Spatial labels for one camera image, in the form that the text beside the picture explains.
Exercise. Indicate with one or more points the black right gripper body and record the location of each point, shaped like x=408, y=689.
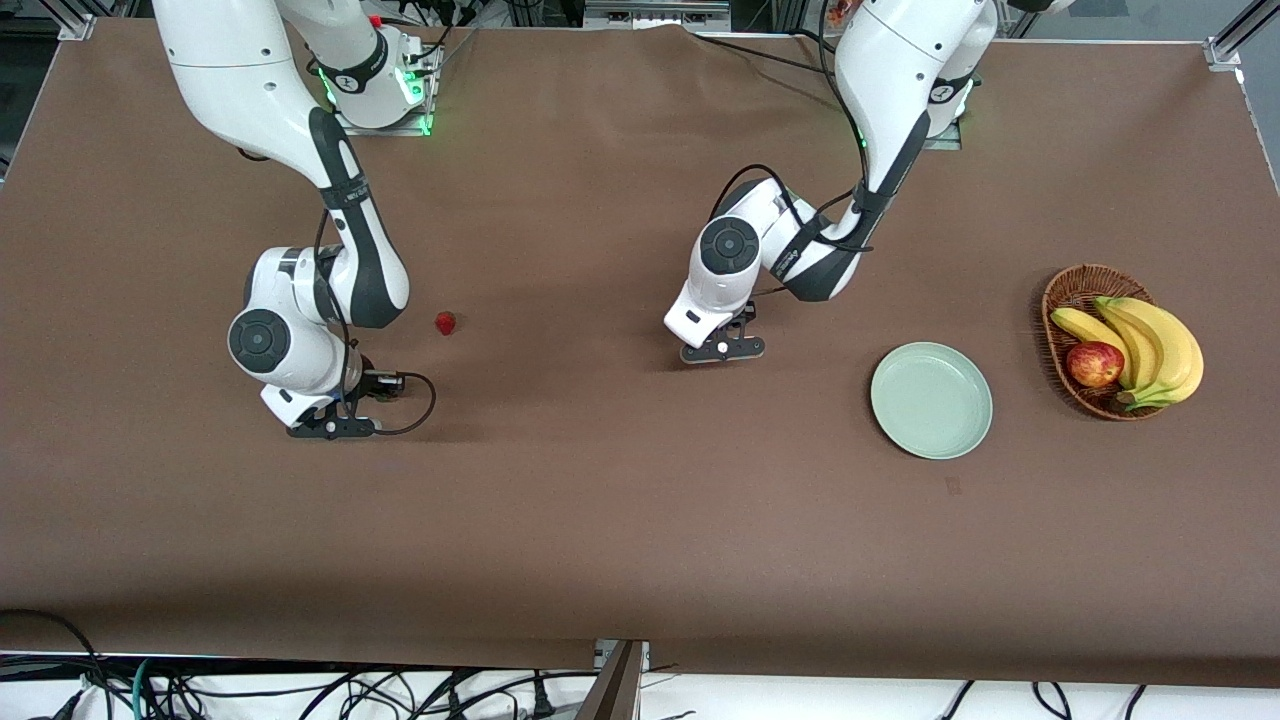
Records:
x=371, y=384

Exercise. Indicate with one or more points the red strawberry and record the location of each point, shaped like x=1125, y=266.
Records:
x=445, y=322

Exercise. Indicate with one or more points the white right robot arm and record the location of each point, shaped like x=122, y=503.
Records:
x=240, y=80

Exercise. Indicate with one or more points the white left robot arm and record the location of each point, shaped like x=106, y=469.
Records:
x=890, y=80

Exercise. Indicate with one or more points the pale green round plate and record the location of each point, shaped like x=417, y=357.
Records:
x=930, y=400

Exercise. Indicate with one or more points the table cover sheet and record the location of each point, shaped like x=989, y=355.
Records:
x=600, y=500

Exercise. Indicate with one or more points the grey metal box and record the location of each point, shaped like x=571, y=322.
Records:
x=650, y=15

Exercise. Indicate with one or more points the small orange red object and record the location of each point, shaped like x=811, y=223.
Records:
x=836, y=10

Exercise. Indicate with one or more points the brown wicker basket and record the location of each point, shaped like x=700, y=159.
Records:
x=1095, y=403

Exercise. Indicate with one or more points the red apple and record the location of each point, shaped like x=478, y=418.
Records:
x=1095, y=365

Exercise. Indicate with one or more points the yellow banana bunch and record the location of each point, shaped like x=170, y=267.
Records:
x=1170, y=360

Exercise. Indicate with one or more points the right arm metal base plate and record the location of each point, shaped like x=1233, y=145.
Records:
x=400, y=125

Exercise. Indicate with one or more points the aluminium frame profile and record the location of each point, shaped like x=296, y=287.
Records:
x=78, y=28
x=1235, y=35

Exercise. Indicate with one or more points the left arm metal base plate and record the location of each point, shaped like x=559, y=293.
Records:
x=948, y=140

